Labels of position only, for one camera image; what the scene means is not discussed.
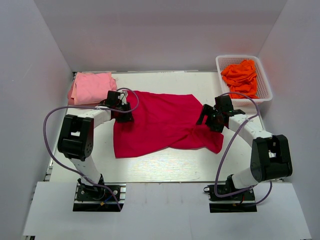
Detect white plastic basket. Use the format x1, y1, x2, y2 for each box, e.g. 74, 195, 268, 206
215, 55, 273, 106

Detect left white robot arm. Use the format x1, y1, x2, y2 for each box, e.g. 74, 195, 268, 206
57, 88, 134, 200

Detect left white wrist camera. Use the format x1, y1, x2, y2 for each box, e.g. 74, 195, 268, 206
120, 91, 128, 104

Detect orange t shirt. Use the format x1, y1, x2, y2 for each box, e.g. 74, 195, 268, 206
221, 59, 259, 99

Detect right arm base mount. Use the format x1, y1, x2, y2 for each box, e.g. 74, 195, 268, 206
203, 184, 257, 213

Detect folded pink t shirt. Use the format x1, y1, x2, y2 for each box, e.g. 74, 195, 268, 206
67, 72, 117, 105

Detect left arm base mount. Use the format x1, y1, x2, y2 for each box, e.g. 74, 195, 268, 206
72, 183, 126, 213

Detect crimson red t shirt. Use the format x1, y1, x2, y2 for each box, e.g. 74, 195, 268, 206
113, 91, 224, 158

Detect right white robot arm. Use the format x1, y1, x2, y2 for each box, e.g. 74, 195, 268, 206
196, 93, 293, 200

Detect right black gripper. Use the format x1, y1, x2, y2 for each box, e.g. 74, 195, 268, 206
196, 104, 225, 133

